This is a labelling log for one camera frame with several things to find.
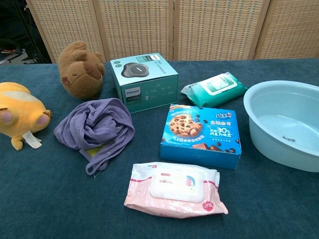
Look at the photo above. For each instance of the yellow plush toy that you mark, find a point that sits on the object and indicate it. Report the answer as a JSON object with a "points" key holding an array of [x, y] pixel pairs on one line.
{"points": [[22, 112]]}

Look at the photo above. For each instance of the brown capybara plush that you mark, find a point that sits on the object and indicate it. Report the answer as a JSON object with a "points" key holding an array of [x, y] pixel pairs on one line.
{"points": [[79, 74]]}

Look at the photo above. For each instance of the light blue plastic basin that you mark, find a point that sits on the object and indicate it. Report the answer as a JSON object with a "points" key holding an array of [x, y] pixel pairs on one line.
{"points": [[274, 139]]}

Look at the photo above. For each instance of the teal Philips product box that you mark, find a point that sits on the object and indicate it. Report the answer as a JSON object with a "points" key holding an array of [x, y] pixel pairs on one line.
{"points": [[144, 92]]}

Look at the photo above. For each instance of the blue chocolate cookie box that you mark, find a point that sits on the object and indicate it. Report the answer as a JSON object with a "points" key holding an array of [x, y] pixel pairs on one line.
{"points": [[199, 149]]}

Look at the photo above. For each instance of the green wet wipes pack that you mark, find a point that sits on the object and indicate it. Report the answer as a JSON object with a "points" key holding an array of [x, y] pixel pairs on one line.
{"points": [[211, 97]]}

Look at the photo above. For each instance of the purple crumpled cloth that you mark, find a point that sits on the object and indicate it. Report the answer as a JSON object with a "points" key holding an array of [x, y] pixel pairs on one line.
{"points": [[94, 124]]}

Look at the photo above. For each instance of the yellow-green flat item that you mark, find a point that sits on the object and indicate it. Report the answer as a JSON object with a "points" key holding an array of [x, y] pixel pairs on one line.
{"points": [[93, 152]]}

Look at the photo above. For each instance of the pink wet wipes pack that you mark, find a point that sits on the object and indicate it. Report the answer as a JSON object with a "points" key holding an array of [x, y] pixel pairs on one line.
{"points": [[174, 206]]}

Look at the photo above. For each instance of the wooden rattan folding screen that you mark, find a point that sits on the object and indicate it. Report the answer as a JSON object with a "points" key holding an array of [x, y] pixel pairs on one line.
{"points": [[137, 25]]}

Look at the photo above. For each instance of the dark teal tablecloth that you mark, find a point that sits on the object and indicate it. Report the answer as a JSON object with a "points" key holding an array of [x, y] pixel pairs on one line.
{"points": [[49, 199]]}

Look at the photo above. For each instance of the black tripod stand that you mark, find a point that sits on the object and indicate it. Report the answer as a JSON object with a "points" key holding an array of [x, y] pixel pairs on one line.
{"points": [[28, 32]]}

